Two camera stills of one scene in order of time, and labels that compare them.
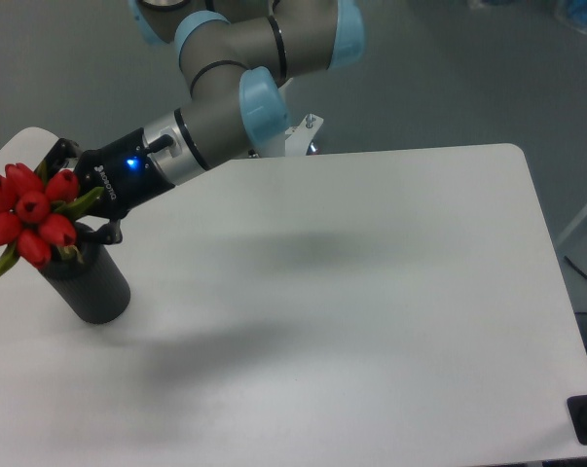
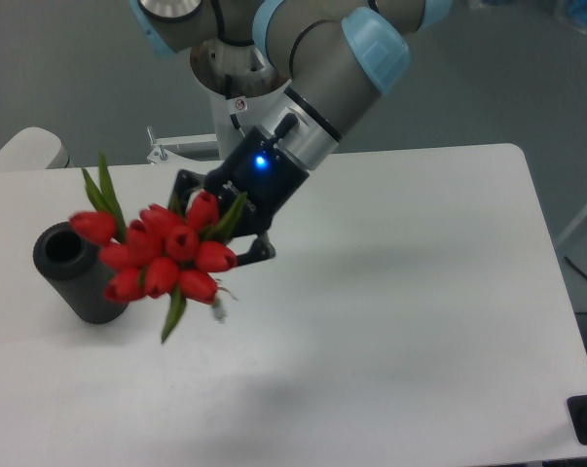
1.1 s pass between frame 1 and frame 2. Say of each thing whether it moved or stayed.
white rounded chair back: stayed
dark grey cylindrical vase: stayed
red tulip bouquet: moved
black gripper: moved
